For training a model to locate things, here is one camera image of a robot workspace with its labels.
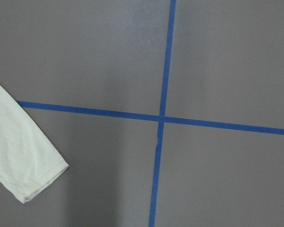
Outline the cream long-sleeve graphic shirt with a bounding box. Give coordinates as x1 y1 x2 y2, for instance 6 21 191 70
0 85 69 204

